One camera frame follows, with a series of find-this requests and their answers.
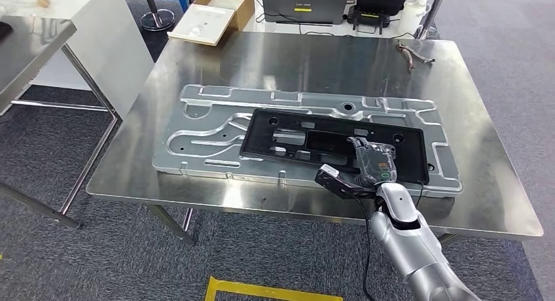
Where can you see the stainless steel table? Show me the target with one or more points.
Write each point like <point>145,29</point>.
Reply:
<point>30,52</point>

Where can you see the grey laptop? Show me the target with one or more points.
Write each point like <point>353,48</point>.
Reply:
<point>303,0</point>

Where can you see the small metal hand tool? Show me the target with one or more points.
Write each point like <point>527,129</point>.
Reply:
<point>407,55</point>

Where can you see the stamped grey metal plate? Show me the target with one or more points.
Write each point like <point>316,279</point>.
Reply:
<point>204,160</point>

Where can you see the white plastic bottle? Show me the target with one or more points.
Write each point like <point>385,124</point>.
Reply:
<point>409,17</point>

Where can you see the white cabinet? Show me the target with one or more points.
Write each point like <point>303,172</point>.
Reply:
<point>108,52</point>

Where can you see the white foam insert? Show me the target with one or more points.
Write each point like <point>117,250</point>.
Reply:
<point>199,23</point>

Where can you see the clear plastic bag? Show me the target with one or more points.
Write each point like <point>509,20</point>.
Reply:
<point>26,4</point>

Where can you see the yellow floor tape square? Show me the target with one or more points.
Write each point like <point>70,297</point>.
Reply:
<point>260,289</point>

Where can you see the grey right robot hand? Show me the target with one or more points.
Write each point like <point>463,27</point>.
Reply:
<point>377,164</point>

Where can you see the stainless steel workbench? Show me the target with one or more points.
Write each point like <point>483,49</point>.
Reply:
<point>303,60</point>

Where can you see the stanchion with round base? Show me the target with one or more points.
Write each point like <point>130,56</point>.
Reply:
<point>157,19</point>

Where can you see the cardboard box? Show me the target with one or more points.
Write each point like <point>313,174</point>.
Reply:
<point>245,8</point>

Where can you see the black plastic plate part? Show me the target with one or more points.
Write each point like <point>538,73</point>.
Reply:
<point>260,138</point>

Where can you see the black device with antennas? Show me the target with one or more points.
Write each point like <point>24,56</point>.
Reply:
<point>379,0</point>

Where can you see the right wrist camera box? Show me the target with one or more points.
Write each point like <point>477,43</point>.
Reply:
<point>331,180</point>

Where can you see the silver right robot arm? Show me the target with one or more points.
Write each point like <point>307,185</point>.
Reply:
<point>412,247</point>

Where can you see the metal pole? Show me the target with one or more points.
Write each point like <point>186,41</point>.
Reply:
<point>433,10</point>

